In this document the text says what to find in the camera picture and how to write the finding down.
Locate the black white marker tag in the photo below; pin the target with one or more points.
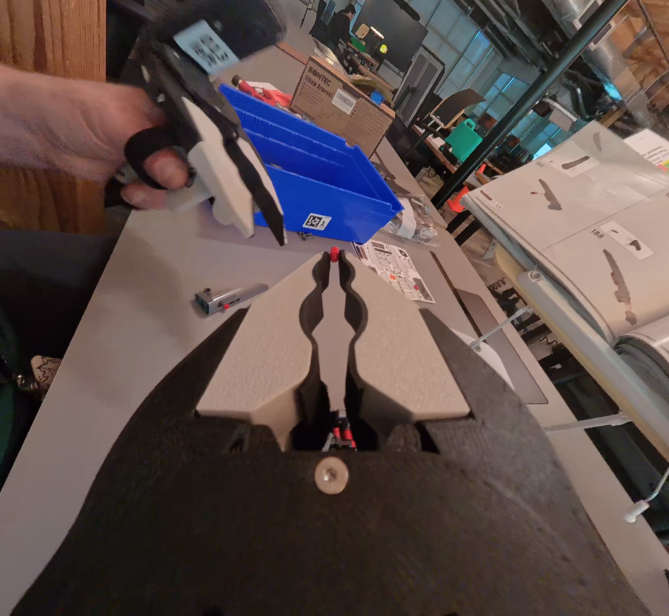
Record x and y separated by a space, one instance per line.
317 222

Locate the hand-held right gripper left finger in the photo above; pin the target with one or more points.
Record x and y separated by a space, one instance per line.
256 360

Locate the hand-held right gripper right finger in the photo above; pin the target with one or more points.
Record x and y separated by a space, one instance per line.
413 360

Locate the wooden post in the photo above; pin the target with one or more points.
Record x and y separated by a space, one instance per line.
52 9

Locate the grey lego wing piece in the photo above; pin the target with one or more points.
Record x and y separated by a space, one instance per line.
240 294

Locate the grey black lego spaceship model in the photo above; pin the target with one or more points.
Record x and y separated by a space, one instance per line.
342 435

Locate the large black screen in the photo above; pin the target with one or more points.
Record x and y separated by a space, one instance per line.
392 25

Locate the lego instruction booklet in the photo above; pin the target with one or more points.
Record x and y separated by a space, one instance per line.
575 208

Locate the black metal pole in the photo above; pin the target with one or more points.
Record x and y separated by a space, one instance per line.
549 67

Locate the silver book stand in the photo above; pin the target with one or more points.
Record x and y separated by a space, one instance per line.
575 349

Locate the blue plastic parts bin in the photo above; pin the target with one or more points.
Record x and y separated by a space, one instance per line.
324 192

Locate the person's left hand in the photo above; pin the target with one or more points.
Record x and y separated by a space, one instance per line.
62 119

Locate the clear bag with lego parts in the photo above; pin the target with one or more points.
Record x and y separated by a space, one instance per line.
413 224

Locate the tan chair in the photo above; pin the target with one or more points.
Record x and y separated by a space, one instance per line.
457 106

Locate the cardboard box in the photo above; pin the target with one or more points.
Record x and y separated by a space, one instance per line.
339 109

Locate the orange traffic cone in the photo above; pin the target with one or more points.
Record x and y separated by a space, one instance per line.
458 200

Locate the lego sticker sheet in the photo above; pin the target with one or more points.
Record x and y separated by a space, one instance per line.
389 265

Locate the green bag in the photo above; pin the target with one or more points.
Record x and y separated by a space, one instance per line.
462 143

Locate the grey metal cabinet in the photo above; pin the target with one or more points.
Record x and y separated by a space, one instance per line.
423 77

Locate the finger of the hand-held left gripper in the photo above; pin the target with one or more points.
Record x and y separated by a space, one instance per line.
224 182
261 176

